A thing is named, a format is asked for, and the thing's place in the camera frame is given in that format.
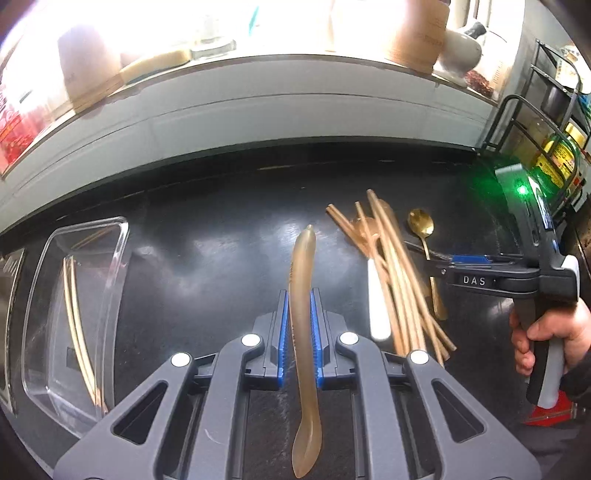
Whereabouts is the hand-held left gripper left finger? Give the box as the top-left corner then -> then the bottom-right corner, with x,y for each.
54,290 -> 292,480

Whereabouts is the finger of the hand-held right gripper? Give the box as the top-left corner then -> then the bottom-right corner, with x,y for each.
427,262 -> 497,279
450,253 -> 539,274

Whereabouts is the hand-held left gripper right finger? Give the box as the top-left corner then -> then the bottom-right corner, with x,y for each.
310,288 -> 541,480

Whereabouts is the gold spoon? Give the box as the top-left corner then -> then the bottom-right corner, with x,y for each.
407,209 -> 448,321

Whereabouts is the pile of wooden chopsticks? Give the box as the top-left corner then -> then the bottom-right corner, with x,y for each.
325,189 -> 458,370

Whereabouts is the translucent brown spoon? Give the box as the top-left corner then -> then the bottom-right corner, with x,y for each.
287,224 -> 324,479

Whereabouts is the clear plastic tray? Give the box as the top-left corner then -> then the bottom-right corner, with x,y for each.
21,216 -> 131,439

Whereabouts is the person's right hand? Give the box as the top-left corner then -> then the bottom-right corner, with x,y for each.
510,298 -> 591,378

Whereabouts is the green box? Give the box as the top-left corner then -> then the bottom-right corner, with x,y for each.
531,131 -> 583,191

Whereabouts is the metal cup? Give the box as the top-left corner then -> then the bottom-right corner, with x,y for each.
544,83 -> 575,125

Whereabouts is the chili flake jar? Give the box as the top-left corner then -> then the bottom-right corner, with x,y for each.
464,23 -> 515,101

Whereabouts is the red container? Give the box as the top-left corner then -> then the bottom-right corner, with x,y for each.
525,391 -> 580,431

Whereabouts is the stone mortar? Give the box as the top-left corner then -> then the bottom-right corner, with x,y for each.
434,28 -> 488,88

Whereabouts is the large wooden canister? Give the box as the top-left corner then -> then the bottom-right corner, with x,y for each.
330,0 -> 451,75

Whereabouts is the stainless steel sink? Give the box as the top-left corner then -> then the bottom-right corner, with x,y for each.
0,247 -> 25,416

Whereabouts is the glass tumbler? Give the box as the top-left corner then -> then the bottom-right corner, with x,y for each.
190,14 -> 237,60

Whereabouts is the yellow sponge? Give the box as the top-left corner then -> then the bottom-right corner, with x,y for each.
119,48 -> 192,85

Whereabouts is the red label soap bottle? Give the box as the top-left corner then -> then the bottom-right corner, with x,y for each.
0,104 -> 28,174

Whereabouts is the black wire rack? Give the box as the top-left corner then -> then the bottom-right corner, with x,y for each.
478,39 -> 591,217

